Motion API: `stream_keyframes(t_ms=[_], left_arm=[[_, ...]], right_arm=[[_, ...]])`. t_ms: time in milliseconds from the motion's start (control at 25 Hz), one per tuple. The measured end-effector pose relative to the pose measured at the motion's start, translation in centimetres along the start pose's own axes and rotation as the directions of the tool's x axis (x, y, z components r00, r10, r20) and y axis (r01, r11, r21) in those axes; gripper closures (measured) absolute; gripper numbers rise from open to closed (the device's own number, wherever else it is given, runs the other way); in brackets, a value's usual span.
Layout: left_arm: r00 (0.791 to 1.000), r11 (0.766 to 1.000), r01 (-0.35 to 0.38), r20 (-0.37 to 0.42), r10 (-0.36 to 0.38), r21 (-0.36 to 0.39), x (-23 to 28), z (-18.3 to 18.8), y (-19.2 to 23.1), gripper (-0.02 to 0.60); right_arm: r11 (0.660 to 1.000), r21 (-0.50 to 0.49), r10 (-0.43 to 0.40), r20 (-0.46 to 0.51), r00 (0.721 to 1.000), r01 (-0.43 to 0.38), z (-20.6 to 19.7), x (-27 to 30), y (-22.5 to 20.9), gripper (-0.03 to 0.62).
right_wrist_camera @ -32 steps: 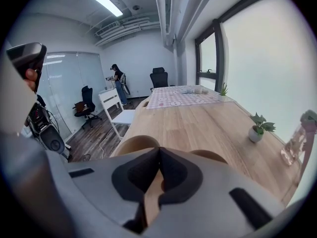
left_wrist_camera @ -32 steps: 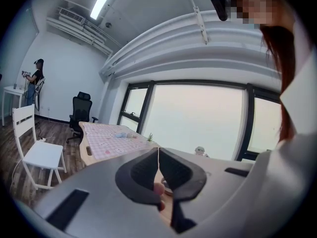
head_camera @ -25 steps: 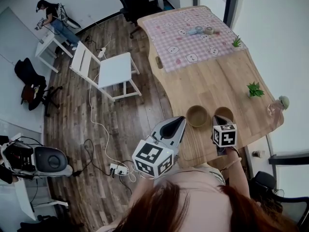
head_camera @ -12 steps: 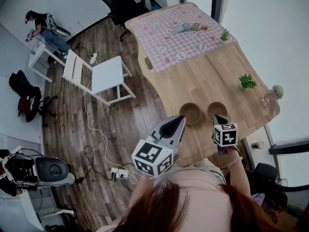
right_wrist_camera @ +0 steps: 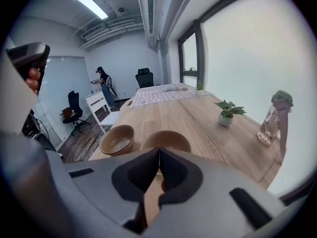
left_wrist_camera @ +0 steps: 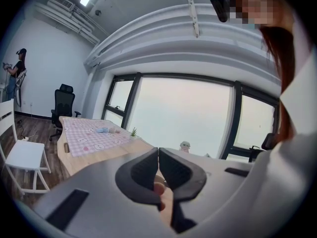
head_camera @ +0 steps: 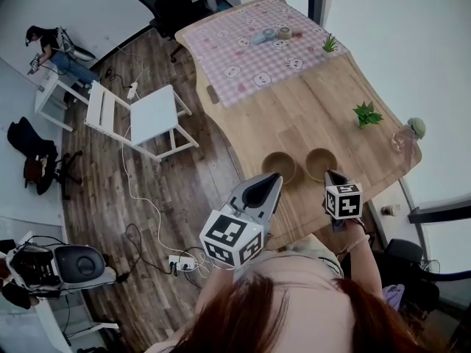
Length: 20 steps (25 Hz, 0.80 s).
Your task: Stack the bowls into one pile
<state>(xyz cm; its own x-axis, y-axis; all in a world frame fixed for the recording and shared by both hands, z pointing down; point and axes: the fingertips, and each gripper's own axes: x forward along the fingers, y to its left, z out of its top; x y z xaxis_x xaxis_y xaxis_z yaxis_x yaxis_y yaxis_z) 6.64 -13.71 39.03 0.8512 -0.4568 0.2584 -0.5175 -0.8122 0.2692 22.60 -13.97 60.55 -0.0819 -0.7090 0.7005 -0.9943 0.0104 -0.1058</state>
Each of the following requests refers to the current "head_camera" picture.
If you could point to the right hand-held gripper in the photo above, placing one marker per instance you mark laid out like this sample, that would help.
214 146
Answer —
344 202

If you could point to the small spiky potted plant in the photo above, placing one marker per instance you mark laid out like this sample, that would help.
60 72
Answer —
330 44

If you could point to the white power strip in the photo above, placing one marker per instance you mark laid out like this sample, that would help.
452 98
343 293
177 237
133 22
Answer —
182 262
132 90

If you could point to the white desk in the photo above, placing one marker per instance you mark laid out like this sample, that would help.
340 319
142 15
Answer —
48 322

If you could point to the white wooden chair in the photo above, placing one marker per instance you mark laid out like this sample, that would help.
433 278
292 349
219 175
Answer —
152 114

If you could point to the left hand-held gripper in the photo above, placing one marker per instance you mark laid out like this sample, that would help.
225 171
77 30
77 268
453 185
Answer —
230 239

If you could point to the brown bowl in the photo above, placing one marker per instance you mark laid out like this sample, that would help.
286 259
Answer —
318 162
290 178
277 164

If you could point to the black office chair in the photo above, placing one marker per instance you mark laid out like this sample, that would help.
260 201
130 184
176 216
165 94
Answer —
33 142
165 6
404 252

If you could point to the glass bottle with green cap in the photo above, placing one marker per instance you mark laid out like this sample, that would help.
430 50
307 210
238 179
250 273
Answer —
403 140

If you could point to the beige tape roll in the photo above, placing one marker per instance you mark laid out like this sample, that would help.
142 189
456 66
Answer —
284 32

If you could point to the person's beige shirt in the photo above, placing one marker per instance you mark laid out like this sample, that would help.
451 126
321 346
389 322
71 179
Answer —
309 300

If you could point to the purple cloth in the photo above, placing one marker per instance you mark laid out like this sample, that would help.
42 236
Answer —
393 296

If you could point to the small white table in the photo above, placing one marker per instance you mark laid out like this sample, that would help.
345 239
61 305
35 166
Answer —
48 90

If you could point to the blue handheld fan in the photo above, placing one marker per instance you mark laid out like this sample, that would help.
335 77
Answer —
263 37

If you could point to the person's left forearm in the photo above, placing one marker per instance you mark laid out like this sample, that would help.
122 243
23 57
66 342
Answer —
211 289

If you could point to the thin wrist band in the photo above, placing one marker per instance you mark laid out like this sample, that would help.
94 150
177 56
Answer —
355 245

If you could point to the pink checkered tablecloth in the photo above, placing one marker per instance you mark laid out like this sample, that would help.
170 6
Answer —
257 64

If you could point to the brown bag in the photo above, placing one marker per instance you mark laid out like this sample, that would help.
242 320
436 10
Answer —
35 169

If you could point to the person's right forearm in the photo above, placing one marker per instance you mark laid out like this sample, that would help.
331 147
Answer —
364 270

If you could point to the grey backpack rig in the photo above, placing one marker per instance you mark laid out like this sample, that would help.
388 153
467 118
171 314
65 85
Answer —
81 265
79 51

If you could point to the paper cup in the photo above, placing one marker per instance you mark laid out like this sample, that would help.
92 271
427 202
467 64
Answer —
390 210

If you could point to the leafy green potted plant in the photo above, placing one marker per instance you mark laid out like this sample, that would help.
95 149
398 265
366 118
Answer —
367 115

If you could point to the wooden table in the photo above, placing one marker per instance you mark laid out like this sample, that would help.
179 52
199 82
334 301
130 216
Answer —
294 123

